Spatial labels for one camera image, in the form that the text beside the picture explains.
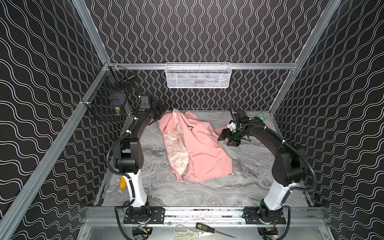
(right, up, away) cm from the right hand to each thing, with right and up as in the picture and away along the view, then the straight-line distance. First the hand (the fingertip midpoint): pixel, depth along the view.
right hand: (222, 142), depth 89 cm
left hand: (-31, +21, +6) cm, 38 cm away
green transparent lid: (+37, +17, +29) cm, 50 cm away
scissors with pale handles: (-20, -41, -20) cm, 50 cm away
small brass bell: (-60, +18, -4) cm, 63 cm away
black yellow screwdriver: (-12, -38, -19) cm, 44 cm away
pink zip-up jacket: (-17, -7, +4) cm, 18 cm away
